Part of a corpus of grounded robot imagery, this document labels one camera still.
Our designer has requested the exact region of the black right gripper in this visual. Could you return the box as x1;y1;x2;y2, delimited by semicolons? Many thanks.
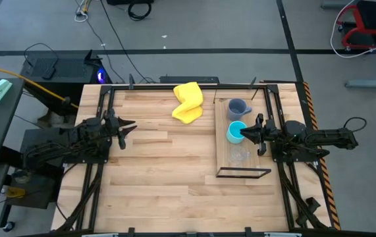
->
240;113;279;157

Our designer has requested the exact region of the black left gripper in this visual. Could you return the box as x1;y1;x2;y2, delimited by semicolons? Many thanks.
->
103;108;138;149

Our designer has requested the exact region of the teal mug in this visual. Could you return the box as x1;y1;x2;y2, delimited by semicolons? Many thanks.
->
226;120;248;145

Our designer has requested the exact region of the grey-blue mug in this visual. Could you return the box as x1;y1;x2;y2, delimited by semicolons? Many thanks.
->
227;97;253;122

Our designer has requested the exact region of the clear glass cup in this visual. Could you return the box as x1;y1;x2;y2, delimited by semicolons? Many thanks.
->
227;146;252;166

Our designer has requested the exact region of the yellow cloth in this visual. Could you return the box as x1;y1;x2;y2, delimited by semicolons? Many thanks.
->
171;81;204;125

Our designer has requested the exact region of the black computer tower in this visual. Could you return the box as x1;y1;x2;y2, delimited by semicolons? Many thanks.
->
20;49;113;99

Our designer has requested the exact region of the yellow black hazard tape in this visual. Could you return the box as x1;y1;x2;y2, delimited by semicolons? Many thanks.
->
302;82;342;231

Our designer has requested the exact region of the small black box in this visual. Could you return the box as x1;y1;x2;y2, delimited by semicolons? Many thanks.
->
41;66;57;80

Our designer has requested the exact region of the black cart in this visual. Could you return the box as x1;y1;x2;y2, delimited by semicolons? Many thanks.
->
0;128;65;228

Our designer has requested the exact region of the small yellow object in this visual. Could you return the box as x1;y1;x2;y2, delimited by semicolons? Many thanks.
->
5;186;26;199

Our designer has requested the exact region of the grey metal base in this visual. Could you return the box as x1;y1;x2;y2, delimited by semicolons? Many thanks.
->
344;70;376;90

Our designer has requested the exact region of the red rolling stool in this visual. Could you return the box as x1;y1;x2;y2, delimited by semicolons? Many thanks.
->
335;0;376;52

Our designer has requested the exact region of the long black floor cable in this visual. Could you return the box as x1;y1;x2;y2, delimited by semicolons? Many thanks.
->
99;0;155;84

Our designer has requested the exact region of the black table frame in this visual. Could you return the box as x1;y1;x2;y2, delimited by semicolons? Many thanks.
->
55;82;333;233

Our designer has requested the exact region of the coiled black cable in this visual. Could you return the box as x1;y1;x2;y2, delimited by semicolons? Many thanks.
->
127;1;152;21

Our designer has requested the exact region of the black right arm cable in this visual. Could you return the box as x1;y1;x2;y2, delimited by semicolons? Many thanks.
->
342;117;368;134

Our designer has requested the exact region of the white and yellow cable bundle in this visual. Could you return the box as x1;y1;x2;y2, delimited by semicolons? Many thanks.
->
74;0;92;23

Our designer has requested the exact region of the white floor cable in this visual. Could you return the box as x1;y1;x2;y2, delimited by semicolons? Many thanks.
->
329;0;376;59

